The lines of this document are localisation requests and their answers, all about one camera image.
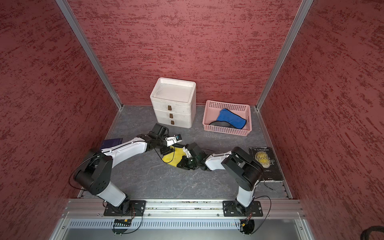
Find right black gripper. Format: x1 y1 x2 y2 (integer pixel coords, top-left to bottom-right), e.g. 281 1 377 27
176 155 200 170

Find yellow grey dishcloth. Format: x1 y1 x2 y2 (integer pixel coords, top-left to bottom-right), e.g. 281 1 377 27
162 146 187 167

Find blue grey dishcloth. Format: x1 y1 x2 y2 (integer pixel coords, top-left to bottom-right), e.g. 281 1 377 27
210 109 247 130

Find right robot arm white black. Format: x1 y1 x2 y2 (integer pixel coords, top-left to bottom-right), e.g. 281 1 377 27
176 143 264 216

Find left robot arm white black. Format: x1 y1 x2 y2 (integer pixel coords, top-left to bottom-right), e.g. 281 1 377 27
70 124 182 216

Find white three-drawer storage unit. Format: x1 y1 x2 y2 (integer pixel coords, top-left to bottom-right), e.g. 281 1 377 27
150 78 197 129

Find purple book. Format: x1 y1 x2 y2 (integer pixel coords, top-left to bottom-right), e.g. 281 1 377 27
100 138 123 150

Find pink plastic basket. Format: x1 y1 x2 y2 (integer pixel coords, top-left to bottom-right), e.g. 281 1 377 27
203 100 252 136

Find black book gold print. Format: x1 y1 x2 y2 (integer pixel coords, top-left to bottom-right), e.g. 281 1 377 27
249 147 284 182

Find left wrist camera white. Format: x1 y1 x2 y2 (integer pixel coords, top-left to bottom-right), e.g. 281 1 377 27
165 134 183 147

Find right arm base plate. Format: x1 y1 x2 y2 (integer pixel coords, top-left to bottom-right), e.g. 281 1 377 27
223 201 263 217

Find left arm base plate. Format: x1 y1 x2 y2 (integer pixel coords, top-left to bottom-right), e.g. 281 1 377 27
103 200 147 217

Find left base cable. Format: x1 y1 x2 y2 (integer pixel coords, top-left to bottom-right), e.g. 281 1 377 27
110 206 146 235

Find base cable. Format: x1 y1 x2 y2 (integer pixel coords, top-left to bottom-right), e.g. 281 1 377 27
238 195 273 235
110 206 146 235

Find right base cable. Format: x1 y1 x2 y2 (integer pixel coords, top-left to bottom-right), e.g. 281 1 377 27
238 195 273 235

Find left corner aluminium post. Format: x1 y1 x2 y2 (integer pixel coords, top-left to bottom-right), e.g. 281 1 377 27
56 0 124 111

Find corner aluminium post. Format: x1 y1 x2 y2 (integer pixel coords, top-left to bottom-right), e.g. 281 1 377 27
56 0 124 111
256 0 314 112

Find aluminium front rail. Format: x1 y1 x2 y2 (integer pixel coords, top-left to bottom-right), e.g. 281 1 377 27
61 198 306 220

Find black hose bottom right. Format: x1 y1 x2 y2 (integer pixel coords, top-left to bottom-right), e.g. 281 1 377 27
360 225 384 240

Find right corner aluminium post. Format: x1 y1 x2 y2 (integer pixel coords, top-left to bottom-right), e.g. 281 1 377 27
256 0 314 112

